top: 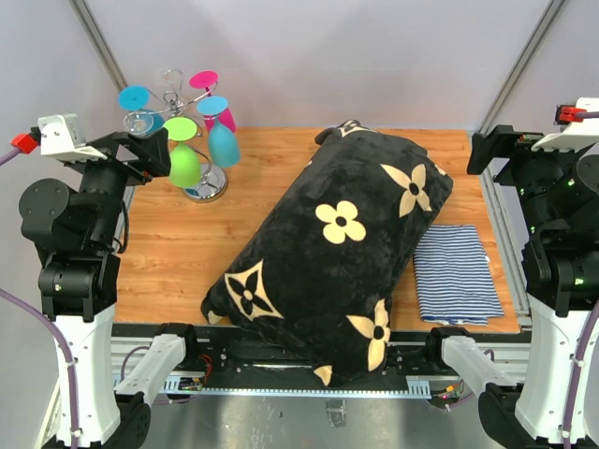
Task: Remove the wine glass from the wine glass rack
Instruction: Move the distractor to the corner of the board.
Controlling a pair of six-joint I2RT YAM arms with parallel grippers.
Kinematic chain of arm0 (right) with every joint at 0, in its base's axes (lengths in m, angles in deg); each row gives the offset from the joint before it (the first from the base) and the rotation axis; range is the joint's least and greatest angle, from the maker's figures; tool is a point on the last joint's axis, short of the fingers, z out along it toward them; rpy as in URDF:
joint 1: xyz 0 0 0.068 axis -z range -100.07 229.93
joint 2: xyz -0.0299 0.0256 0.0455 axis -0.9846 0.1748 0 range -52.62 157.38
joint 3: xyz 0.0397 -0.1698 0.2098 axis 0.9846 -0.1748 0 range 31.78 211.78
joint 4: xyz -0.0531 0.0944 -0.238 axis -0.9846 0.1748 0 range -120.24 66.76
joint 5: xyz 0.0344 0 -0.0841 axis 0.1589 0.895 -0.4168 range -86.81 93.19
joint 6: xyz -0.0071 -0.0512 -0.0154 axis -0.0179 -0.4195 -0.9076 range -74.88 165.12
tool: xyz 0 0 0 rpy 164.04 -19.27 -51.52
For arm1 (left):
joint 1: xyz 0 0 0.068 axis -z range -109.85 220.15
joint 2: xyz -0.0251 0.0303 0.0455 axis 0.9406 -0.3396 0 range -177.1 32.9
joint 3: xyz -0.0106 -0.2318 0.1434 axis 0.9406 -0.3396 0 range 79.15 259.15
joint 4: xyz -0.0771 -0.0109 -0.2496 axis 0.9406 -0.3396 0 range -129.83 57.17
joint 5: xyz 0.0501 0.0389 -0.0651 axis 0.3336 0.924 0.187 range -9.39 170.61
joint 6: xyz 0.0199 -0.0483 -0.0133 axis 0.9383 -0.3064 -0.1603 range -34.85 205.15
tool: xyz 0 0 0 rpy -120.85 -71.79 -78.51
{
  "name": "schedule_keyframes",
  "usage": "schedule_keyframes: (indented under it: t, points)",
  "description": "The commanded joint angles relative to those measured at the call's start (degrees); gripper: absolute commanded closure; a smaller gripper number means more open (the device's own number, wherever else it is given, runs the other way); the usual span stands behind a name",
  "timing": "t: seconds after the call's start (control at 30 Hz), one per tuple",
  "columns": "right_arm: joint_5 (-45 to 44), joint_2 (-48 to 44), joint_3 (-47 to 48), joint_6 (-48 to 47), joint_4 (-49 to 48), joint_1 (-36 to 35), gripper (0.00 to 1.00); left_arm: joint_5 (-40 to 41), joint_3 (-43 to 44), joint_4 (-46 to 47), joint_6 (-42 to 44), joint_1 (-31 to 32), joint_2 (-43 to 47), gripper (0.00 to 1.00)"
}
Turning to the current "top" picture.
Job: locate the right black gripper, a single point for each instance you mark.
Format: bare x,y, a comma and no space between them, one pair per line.
503,139

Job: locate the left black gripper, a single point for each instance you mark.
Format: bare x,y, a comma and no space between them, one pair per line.
153,155

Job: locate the green wine glass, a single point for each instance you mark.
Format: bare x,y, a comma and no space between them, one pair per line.
185,171

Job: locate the light blue wine glass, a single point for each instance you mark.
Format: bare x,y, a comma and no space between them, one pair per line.
224,147

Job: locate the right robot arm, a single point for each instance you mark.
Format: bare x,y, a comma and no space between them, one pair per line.
560,264

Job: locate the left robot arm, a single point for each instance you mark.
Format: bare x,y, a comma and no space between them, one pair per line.
74,232

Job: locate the clear wine glass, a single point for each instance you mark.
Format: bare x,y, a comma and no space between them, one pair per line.
172,78
138,123

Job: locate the dark blue wine glass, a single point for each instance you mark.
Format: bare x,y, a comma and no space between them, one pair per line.
137,97

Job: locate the chrome wine glass rack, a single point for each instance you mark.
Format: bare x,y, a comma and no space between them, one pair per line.
213,181

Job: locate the pink wine glass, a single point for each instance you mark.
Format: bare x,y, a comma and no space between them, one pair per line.
213,108

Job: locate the blue striped cloth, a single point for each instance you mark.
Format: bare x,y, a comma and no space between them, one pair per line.
453,280

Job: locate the black floral pillow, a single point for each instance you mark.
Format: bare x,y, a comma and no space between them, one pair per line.
318,275

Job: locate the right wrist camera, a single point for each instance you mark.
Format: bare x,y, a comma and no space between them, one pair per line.
579,132

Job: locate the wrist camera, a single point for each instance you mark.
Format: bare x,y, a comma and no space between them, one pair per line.
59,137
579,132

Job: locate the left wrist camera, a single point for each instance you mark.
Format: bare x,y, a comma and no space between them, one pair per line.
59,137

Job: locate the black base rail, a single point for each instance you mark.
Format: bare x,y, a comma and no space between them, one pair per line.
243,364

